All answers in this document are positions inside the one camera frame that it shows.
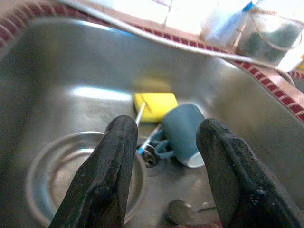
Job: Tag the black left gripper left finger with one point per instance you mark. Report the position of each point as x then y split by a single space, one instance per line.
102 185

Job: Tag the blue plastic mug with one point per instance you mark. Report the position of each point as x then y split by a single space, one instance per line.
180 130

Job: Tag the steel sink basin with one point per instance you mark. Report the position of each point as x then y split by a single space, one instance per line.
71 71

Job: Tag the round steel bowl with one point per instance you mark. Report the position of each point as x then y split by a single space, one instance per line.
47 166

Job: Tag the clear plastic bucket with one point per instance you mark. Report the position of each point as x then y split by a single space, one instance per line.
268 40

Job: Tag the thin utensil teal tip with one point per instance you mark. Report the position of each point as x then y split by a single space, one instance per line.
149 141

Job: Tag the blue toothbrush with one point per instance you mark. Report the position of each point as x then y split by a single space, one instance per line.
231 21

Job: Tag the thin white stick utensil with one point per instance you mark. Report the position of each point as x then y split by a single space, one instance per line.
140 112

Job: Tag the bright yellow sponge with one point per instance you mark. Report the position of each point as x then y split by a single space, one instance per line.
159 107

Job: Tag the translucent toothbrush cup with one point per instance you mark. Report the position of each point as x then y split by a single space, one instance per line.
213 31

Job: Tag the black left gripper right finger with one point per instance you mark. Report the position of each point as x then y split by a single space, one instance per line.
237 185

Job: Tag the steel ladle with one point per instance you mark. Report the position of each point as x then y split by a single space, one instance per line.
178 211

